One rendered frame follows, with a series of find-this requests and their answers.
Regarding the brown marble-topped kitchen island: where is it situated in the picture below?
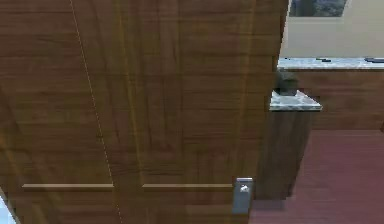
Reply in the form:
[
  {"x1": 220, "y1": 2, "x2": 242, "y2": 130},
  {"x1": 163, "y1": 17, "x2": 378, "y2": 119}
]
[{"x1": 254, "y1": 89, "x2": 324, "y2": 202}]

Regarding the brown marble-topped kitchen counter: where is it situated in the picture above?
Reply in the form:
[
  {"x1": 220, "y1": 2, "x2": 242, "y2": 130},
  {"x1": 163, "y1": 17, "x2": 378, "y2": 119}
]
[{"x1": 277, "y1": 57, "x2": 384, "y2": 132}]

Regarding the tall brown wooden cupboard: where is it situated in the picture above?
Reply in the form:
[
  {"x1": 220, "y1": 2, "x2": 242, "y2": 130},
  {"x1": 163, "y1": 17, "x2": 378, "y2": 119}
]
[{"x1": 0, "y1": 0, "x2": 290, "y2": 224}]

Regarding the dark grey round pot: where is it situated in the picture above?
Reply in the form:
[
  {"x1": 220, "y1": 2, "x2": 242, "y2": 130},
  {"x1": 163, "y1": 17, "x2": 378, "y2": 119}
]
[{"x1": 273, "y1": 68, "x2": 300, "y2": 97}]

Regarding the framed wall picture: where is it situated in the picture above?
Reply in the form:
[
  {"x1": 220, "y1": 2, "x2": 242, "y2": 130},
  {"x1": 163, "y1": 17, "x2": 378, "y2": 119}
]
[{"x1": 288, "y1": 0, "x2": 348, "y2": 18}]

